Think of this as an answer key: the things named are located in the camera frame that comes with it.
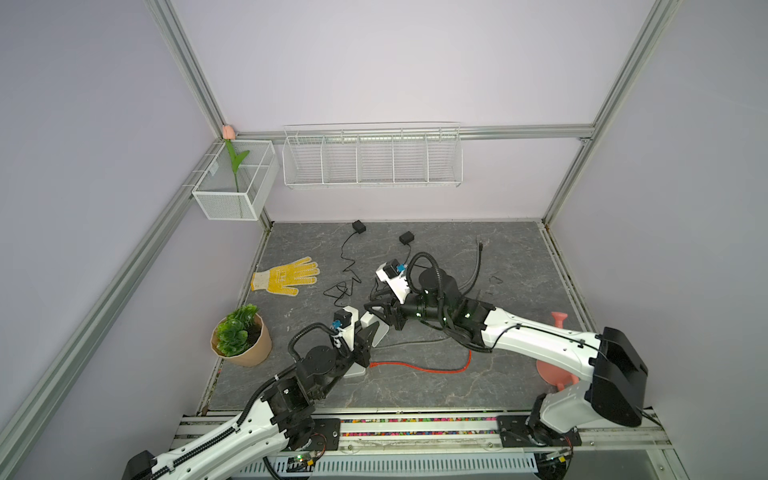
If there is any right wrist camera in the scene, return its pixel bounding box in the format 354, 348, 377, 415
376, 259, 411, 305

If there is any grey ethernet cable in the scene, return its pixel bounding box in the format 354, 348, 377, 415
374, 274, 505, 353

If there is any long white wire basket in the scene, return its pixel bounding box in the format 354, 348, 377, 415
283, 122, 464, 188

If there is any artificial pink tulip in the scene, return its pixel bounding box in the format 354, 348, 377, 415
221, 125, 250, 193

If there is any red ethernet cable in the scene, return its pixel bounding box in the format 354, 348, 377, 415
367, 349, 473, 376

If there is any white network switch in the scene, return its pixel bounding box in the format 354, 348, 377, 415
344, 363, 367, 379
360, 312, 390, 348

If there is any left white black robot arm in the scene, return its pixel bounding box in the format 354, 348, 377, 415
122, 309, 389, 479

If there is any green potted plant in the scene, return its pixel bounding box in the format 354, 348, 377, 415
211, 304, 273, 367

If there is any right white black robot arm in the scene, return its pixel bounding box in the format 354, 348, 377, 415
365, 262, 648, 446

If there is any yellow work glove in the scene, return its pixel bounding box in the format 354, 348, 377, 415
250, 256, 320, 297

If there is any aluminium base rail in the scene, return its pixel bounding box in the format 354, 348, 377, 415
170, 410, 688, 479

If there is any pink watering can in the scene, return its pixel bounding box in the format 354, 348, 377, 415
536, 312, 579, 391

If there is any small white mesh basket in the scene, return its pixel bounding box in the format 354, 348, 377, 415
192, 140, 279, 221

